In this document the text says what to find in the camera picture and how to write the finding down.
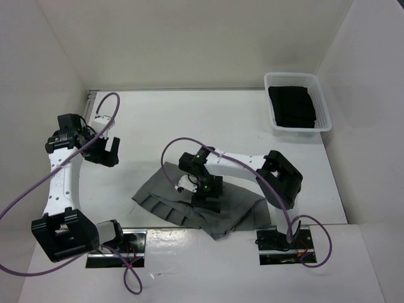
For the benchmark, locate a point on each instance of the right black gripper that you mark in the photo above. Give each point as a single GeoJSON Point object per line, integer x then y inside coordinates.
{"type": "Point", "coordinates": [199, 198]}

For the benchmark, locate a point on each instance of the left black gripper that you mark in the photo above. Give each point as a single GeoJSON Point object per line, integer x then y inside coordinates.
{"type": "Point", "coordinates": [106, 158]}

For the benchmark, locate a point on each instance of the grey pleated skirt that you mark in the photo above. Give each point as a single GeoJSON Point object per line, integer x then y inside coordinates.
{"type": "Point", "coordinates": [240, 208]}

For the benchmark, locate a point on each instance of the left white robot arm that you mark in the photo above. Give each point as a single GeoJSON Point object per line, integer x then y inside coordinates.
{"type": "Point", "coordinates": [64, 231]}

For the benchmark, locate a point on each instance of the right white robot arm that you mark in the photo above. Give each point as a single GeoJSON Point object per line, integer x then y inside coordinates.
{"type": "Point", "coordinates": [278, 179]}

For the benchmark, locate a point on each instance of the black folded skirt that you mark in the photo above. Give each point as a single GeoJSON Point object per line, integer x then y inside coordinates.
{"type": "Point", "coordinates": [293, 107]}

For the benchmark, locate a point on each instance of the white plastic basket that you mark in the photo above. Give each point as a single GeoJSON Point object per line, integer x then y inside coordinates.
{"type": "Point", "coordinates": [311, 82]}

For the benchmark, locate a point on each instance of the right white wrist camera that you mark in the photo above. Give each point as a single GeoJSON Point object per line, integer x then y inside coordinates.
{"type": "Point", "coordinates": [187, 182]}

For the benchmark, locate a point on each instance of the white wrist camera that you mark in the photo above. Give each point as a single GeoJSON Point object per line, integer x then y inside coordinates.
{"type": "Point", "coordinates": [187, 182]}
{"type": "Point", "coordinates": [102, 124]}

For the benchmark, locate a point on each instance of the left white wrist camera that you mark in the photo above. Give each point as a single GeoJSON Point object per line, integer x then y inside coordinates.
{"type": "Point", "coordinates": [102, 124]}

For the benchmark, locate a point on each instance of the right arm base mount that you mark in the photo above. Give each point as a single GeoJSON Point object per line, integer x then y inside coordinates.
{"type": "Point", "coordinates": [273, 248]}

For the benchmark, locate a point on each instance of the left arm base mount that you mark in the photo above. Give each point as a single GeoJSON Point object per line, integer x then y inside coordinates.
{"type": "Point", "coordinates": [132, 249]}

